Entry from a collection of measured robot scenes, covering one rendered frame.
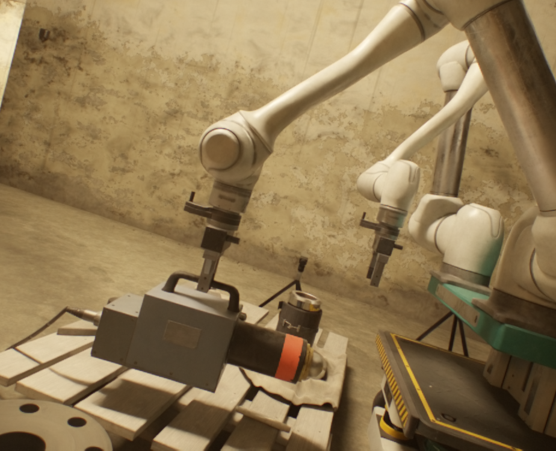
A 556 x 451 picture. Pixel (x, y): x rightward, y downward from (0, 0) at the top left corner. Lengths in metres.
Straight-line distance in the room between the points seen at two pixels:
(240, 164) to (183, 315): 0.38
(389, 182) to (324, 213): 2.38
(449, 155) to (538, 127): 0.84
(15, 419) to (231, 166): 0.51
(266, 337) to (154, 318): 0.25
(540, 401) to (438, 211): 0.68
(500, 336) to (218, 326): 0.59
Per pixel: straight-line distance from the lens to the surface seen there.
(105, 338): 1.07
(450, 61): 1.76
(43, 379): 1.21
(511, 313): 1.09
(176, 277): 1.05
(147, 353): 1.05
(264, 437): 1.16
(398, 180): 1.41
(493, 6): 0.91
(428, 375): 1.39
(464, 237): 1.54
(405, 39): 1.05
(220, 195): 0.98
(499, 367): 1.56
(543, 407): 1.33
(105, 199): 4.49
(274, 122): 0.84
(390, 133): 3.81
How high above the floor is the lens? 0.70
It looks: 3 degrees down
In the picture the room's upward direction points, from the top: 16 degrees clockwise
